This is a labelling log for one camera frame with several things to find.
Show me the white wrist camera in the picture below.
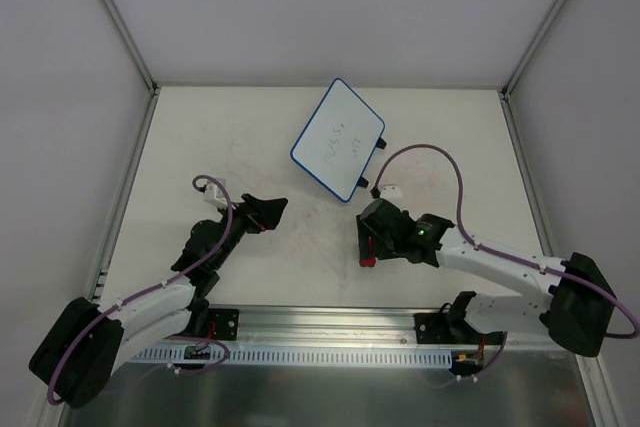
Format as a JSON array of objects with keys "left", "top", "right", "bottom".
[
  {"left": 370, "top": 184, "right": 403, "bottom": 200},
  {"left": 194, "top": 177, "right": 228, "bottom": 209}
]

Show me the aluminium mounting rail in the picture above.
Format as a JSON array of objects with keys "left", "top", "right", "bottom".
[{"left": 237, "top": 305, "right": 458, "bottom": 348}]

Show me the red bone-shaped eraser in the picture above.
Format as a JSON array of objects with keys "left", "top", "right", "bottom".
[{"left": 358, "top": 235, "right": 376, "bottom": 268}]

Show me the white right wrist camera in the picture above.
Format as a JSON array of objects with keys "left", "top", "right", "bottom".
[{"left": 370, "top": 184, "right": 403, "bottom": 200}]

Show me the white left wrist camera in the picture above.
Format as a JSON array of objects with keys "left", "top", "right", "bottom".
[{"left": 194, "top": 177, "right": 228, "bottom": 209}]

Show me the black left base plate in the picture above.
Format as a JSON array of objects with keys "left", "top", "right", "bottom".
[{"left": 205, "top": 308, "right": 240, "bottom": 342}]

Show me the white slotted cable duct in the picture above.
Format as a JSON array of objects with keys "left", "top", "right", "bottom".
[{"left": 132, "top": 343, "right": 453, "bottom": 370}]

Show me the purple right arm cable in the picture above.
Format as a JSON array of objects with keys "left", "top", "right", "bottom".
[{"left": 375, "top": 143, "right": 640, "bottom": 338}]

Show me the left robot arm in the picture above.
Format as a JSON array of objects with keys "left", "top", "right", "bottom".
[{"left": 28, "top": 194, "right": 288, "bottom": 408}]

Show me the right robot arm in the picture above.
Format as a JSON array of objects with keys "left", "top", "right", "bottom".
[{"left": 356, "top": 198, "right": 615, "bottom": 357}]

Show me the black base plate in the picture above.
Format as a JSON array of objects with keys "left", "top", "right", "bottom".
[
  {"left": 205, "top": 308, "right": 240, "bottom": 342},
  {"left": 413, "top": 312, "right": 504, "bottom": 345}
]

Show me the blue-framed whiteboard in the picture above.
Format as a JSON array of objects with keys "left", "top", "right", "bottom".
[{"left": 290, "top": 78, "right": 386, "bottom": 203}]

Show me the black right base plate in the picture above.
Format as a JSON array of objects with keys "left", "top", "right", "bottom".
[{"left": 413, "top": 312, "right": 504, "bottom": 345}]

